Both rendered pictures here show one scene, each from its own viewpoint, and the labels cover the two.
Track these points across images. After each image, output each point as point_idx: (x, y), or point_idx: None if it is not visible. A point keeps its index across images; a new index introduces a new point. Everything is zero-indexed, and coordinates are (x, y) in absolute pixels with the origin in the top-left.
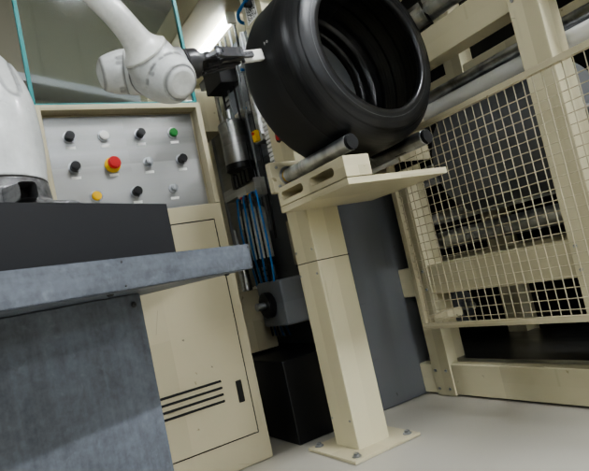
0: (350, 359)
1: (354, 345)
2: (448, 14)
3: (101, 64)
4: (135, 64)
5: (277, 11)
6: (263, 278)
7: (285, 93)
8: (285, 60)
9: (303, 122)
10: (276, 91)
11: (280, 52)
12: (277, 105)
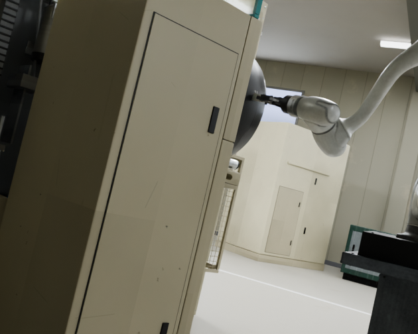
0: None
1: None
2: None
3: (340, 114)
4: (350, 138)
5: (263, 82)
6: None
7: (248, 126)
8: (261, 114)
9: (235, 142)
10: (246, 120)
11: (261, 108)
12: (239, 125)
